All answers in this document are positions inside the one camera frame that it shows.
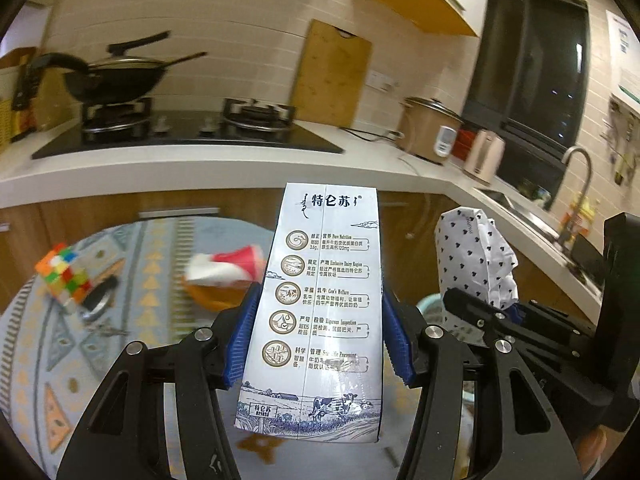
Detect black key fob with keys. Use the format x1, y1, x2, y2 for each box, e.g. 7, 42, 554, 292
78, 275, 128, 337

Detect white kitchen counter with cabinets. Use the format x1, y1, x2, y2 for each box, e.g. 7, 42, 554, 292
0, 119, 604, 321

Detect steel kitchen faucet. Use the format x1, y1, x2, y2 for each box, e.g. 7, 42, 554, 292
554, 145, 595, 246

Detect brown rice cooker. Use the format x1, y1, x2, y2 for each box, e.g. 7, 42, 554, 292
396, 96, 462, 165

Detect light blue perforated trash basket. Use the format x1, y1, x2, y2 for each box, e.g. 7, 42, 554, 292
415, 291, 476, 348

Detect pink electric kettle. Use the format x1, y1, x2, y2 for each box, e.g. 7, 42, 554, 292
463, 129, 506, 184

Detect black wok with handle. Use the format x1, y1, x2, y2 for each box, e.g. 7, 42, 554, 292
23, 30, 206, 106

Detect black gas stove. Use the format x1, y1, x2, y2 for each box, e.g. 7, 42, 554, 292
32, 98, 343, 159

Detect colourful rubik's cube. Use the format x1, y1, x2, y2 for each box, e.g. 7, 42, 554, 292
35, 243, 93, 314

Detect red white paper cup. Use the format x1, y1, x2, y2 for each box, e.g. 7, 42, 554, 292
184, 245, 266, 287

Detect white polka dot paper bag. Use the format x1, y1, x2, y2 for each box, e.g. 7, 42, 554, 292
434, 207, 518, 310

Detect right hand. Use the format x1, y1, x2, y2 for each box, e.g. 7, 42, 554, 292
576, 426, 639, 479

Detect orange peel pieces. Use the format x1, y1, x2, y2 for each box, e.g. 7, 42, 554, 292
183, 283, 247, 312

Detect wooden cutting board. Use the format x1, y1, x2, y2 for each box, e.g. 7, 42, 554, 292
290, 20, 372, 127

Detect dark kitchen window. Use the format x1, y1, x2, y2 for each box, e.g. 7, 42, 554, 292
462, 0, 590, 196

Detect white power cable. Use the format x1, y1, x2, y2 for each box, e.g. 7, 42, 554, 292
339, 127, 421, 176

